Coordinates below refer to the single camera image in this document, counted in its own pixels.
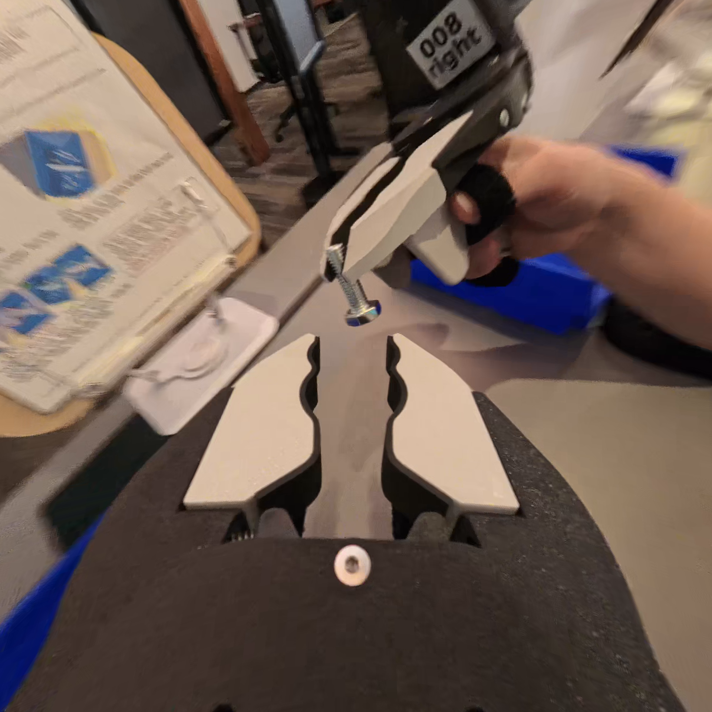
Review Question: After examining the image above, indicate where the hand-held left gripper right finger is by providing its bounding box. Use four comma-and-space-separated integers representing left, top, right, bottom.
384, 333, 521, 530

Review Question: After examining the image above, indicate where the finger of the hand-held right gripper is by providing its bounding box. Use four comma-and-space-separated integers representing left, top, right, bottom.
324, 142, 402, 283
344, 110, 475, 278

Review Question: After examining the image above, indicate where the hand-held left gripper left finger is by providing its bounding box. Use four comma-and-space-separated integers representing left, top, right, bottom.
182, 333, 323, 523

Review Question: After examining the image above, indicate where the steel hex bolt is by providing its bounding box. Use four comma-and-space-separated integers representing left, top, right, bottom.
325, 244, 383, 328

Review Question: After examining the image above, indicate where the blue plastic bin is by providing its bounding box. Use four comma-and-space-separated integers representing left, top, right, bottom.
411, 144, 686, 336
0, 509, 109, 712

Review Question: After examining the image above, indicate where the person's right forearm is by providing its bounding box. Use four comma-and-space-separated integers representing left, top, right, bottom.
578, 161, 712, 359

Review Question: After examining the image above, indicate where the person's right hand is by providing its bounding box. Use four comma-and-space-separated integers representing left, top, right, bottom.
449, 135, 615, 280

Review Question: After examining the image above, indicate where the black easel display stand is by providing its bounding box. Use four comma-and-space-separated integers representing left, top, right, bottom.
260, 0, 347, 185

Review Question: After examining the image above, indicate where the wooden document board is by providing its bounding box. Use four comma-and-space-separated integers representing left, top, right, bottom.
0, 32, 262, 438

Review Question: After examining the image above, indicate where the black quilted cushion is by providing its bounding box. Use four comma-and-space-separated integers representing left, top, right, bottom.
602, 297, 712, 382

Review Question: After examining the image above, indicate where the printed instruction sheet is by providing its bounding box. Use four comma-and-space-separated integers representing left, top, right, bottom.
0, 0, 252, 413

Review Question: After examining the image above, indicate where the wooden post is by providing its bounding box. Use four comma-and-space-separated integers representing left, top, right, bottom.
178, 0, 271, 166

